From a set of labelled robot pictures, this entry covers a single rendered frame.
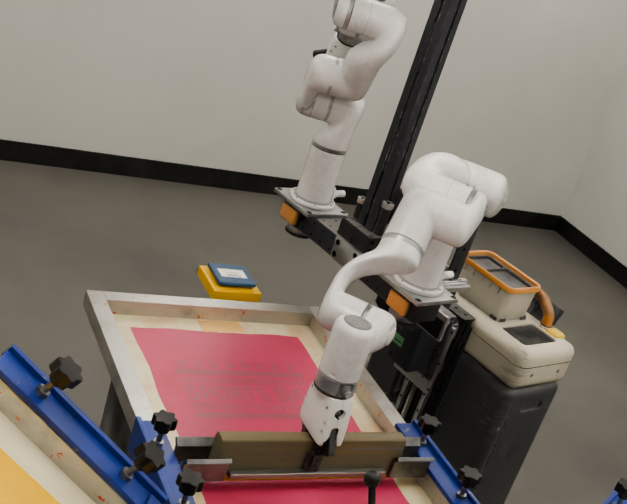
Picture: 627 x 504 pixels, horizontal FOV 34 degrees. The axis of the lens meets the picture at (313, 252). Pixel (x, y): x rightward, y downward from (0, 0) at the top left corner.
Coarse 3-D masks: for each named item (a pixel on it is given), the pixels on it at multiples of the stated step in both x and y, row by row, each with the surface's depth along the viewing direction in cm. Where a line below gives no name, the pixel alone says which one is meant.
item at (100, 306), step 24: (96, 312) 214; (120, 312) 223; (144, 312) 225; (168, 312) 228; (192, 312) 230; (216, 312) 233; (240, 312) 235; (264, 312) 238; (288, 312) 241; (312, 312) 244; (96, 336) 211; (120, 336) 208; (120, 360) 200; (120, 384) 194; (360, 384) 221; (144, 408) 188; (384, 408) 214; (432, 480) 195
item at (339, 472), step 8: (232, 472) 177; (240, 472) 178; (248, 472) 179; (256, 472) 180; (264, 472) 180; (272, 472) 181; (280, 472) 182; (288, 472) 182; (296, 472) 183; (304, 472) 184; (312, 472) 185; (320, 472) 185; (328, 472) 186; (336, 472) 187; (344, 472) 188; (352, 472) 188; (360, 472) 189; (384, 472) 192
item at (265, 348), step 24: (240, 336) 230; (264, 336) 234; (288, 336) 237; (240, 360) 221; (264, 360) 224; (288, 360) 227; (312, 360) 230; (312, 480) 189; (336, 480) 192; (360, 480) 194; (384, 480) 196
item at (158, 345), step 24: (144, 336) 218; (168, 336) 221; (192, 336) 224; (216, 336) 227; (168, 360) 212; (216, 360) 218; (168, 384) 204; (168, 408) 196; (192, 432) 192; (216, 432) 194; (240, 480) 183; (264, 480) 185; (288, 480) 187
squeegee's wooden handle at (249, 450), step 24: (240, 432) 178; (264, 432) 180; (288, 432) 182; (360, 432) 189; (384, 432) 192; (216, 456) 175; (240, 456) 177; (264, 456) 179; (288, 456) 182; (336, 456) 186; (360, 456) 189; (384, 456) 191
